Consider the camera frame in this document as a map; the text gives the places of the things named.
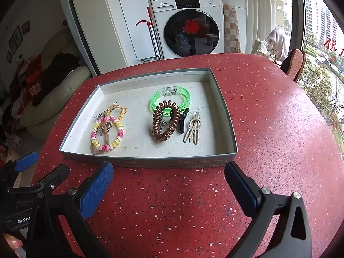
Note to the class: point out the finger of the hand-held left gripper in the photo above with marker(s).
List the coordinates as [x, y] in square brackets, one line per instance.
[27, 161]
[53, 177]

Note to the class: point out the white tall cabinet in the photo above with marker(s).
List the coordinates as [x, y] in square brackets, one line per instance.
[121, 18]

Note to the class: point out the orange chair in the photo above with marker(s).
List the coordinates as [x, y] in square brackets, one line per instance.
[295, 64]

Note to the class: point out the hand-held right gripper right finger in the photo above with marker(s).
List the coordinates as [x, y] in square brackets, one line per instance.
[242, 188]

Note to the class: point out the black claw hair clip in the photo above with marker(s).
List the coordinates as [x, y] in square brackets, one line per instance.
[182, 125]

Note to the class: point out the beige sofa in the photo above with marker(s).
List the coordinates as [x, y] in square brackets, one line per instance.
[67, 86]

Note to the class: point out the red clothing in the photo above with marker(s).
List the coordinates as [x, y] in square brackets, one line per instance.
[32, 86]

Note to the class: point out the dark window frame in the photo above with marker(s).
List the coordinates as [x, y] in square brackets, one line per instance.
[300, 18]

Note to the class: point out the grey shallow tray box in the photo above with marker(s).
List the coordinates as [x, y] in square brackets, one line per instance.
[134, 139]

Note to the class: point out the beige hair clip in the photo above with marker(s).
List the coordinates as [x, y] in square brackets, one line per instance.
[194, 118]

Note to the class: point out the large dark picture frame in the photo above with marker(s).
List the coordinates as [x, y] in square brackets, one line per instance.
[15, 39]

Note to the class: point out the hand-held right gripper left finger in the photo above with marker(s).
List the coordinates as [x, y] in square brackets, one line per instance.
[96, 190]

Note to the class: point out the checked patterned cloth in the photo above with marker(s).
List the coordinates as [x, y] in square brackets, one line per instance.
[231, 29]

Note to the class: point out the white curtain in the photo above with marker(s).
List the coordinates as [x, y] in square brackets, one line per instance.
[258, 10]

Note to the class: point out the black clothing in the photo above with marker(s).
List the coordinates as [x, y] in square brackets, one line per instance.
[61, 64]

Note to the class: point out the white washing machine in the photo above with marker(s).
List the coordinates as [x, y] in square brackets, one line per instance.
[161, 32]

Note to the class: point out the silver hair pin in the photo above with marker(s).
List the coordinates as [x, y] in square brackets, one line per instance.
[98, 116]

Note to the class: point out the pink towel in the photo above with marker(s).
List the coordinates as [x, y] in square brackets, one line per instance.
[276, 40]

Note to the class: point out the small dark picture frame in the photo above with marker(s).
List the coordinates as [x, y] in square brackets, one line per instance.
[9, 57]
[25, 27]

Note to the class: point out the person's left hand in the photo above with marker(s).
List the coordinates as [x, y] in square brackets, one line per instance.
[13, 243]

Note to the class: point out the beige cushion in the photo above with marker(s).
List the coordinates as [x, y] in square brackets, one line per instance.
[258, 47]

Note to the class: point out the green translucent bangle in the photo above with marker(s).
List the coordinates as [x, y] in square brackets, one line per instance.
[185, 98]

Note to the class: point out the red window paper cutout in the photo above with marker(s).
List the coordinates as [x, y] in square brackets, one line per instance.
[332, 44]

